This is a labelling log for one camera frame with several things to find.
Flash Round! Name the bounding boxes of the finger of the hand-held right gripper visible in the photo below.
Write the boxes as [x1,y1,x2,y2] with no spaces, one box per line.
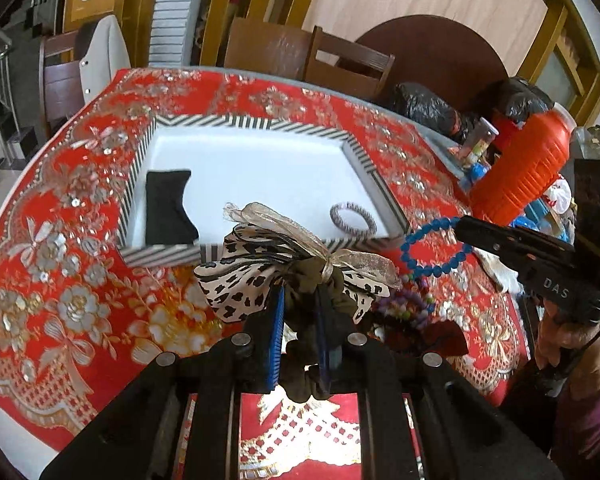
[453,215,577,275]

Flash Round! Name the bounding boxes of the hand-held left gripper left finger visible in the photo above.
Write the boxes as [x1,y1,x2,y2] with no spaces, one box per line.
[39,285,287,480]

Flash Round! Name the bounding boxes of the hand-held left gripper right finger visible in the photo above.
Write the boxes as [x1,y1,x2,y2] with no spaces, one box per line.
[315,287,564,480]

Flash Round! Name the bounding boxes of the leopard print bow scrunchie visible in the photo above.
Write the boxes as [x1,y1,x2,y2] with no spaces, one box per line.
[194,202,403,403]

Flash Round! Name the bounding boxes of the multicolour bead bracelet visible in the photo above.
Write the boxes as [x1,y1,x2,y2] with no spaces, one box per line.
[372,287,437,322]

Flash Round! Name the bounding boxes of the blue bead bracelet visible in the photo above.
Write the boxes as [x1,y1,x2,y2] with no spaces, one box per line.
[399,217,473,278]

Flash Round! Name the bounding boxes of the dark red bow hair tie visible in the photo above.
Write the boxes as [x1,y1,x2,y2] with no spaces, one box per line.
[375,317,469,362]

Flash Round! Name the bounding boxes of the striped tray box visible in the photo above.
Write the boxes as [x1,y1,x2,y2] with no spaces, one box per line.
[116,112,412,267]

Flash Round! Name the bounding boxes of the person's right hand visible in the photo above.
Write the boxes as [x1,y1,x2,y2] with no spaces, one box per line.
[534,305,600,397]

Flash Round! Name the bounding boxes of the blue packet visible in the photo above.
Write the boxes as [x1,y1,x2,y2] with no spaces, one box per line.
[517,200,556,233]
[467,162,492,192]

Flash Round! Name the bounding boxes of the white crumpled tissue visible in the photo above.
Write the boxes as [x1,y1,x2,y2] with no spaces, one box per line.
[475,250,524,295]

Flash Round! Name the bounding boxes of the orange ribbed plastic jug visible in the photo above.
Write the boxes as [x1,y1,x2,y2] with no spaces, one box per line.
[467,102,577,226]

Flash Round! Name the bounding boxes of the glass jar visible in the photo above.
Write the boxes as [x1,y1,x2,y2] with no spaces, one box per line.
[457,117,499,166]

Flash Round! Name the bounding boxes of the black plastic bag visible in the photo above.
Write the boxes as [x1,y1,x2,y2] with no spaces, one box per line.
[480,76,554,122]
[387,81,473,144]

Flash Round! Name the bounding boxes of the black cloth pouch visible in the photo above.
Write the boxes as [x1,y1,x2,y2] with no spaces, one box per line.
[145,169,200,247]

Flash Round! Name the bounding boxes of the round brown tabletop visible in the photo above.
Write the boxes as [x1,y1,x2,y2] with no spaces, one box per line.
[354,15,511,112]

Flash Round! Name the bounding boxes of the red embroidered tablecloth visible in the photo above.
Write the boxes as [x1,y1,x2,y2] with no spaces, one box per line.
[0,67,527,480]

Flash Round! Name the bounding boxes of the slatted wooden chair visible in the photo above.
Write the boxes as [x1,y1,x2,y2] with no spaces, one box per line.
[304,26,396,104]

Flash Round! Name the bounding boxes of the brown wooden chair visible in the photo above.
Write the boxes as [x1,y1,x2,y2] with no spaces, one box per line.
[223,16,314,81]

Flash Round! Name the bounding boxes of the white jacket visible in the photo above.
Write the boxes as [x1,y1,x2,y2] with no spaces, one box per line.
[75,15,132,107]

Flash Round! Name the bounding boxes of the dark wooden chair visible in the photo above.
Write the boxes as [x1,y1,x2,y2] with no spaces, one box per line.
[37,30,88,144]

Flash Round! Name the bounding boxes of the white ribbed column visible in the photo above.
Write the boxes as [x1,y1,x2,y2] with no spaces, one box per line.
[147,0,207,67]

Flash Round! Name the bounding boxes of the metal stair railing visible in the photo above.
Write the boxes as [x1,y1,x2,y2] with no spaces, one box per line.
[0,0,71,171]

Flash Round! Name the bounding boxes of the grey braided bracelet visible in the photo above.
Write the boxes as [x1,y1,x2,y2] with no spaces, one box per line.
[330,201,377,235]

